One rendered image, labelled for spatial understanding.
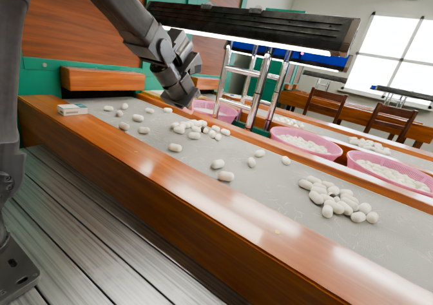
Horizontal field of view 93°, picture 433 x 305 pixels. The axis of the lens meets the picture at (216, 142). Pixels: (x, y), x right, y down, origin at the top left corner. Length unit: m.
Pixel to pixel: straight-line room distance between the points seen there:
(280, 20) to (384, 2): 5.27
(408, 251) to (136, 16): 0.62
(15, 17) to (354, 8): 5.66
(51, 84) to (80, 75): 0.10
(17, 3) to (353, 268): 0.50
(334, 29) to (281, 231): 0.41
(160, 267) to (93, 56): 0.77
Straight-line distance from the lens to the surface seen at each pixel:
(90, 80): 0.86
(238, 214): 0.34
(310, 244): 0.35
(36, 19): 0.87
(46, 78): 0.87
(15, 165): 0.36
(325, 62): 1.08
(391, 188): 0.71
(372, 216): 0.53
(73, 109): 0.68
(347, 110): 3.26
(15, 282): 0.39
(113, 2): 0.41
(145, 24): 0.45
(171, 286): 0.36
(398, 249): 0.51
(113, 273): 0.38
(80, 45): 0.92
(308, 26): 0.55
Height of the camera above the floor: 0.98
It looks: 21 degrees down
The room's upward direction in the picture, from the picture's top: 12 degrees clockwise
